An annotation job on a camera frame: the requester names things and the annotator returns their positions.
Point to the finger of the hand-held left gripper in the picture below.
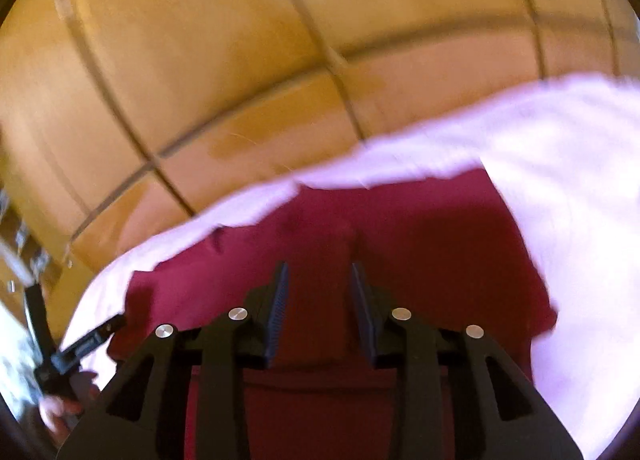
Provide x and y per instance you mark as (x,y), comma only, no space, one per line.
(92,340)

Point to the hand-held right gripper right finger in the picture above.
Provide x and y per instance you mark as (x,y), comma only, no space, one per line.
(364,315)

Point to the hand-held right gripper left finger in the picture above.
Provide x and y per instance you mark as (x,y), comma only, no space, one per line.
(277,310)

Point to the dark red garment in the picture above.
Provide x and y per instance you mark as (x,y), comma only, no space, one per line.
(325,220)

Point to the person's left hand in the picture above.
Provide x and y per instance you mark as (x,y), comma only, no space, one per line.
(65,407)

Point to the wooden shelf unit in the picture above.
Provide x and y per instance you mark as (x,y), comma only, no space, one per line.
(22,245)

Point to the wooden panelled headboard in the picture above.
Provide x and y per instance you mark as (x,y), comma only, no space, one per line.
(200,65)

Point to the pink quilted blanket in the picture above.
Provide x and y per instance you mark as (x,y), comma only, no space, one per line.
(575,165)

